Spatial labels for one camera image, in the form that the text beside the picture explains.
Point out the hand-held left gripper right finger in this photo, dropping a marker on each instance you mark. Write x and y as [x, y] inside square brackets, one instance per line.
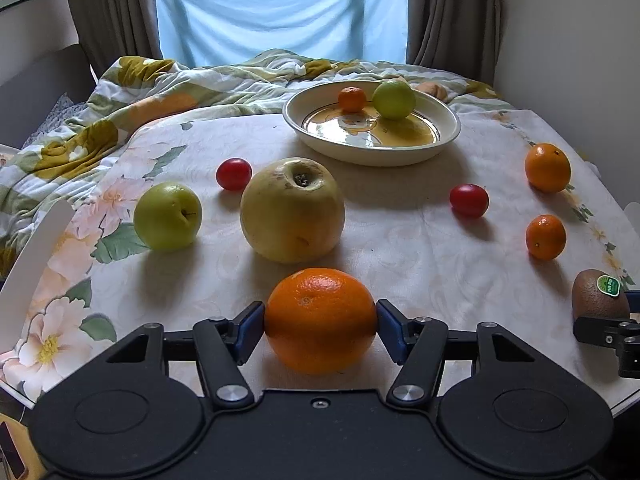
[391, 330]

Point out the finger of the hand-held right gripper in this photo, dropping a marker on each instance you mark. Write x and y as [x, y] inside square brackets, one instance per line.
[634, 302]
[600, 331]

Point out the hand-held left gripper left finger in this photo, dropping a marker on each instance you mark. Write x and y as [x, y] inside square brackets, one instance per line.
[250, 330]

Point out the brown kiwi with green sticker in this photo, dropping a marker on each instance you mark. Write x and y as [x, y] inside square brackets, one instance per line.
[592, 297]

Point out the large orange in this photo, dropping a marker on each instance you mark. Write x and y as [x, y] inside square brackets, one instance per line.
[320, 325]

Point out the small tangerine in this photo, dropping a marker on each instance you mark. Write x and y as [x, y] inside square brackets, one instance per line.
[545, 236]
[352, 99]

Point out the large yellow pear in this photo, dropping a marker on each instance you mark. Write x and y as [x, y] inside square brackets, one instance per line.
[292, 215]

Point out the green apple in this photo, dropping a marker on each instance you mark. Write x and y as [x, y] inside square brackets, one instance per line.
[394, 99]
[167, 217]

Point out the red plum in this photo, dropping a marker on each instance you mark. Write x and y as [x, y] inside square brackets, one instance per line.
[469, 201]
[233, 174]

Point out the medium orange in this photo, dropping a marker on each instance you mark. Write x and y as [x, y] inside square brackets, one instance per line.
[547, 167]

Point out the cream bowl with yellow pattern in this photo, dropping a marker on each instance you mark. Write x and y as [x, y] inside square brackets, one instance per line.
[350, 152]

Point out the floral cream tablecloth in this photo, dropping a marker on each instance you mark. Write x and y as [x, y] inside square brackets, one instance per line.
[425, 260]

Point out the white cardboard sheet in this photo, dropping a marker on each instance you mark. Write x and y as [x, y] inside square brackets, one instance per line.
[35, 270]

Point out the green striped floral blanket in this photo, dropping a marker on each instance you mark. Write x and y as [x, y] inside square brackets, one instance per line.
[100, 125]

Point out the yellow object with dark phone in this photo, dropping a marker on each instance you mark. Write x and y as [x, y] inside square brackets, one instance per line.
[15, 450]

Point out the brown curtain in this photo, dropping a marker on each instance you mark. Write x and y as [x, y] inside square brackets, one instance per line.
[450, 15]
[115, 10]

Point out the light blue window cloth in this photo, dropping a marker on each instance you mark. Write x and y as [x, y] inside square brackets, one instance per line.
[280, 10]

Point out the grey headboard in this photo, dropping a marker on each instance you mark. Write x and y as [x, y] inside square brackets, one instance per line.
[40, 80]

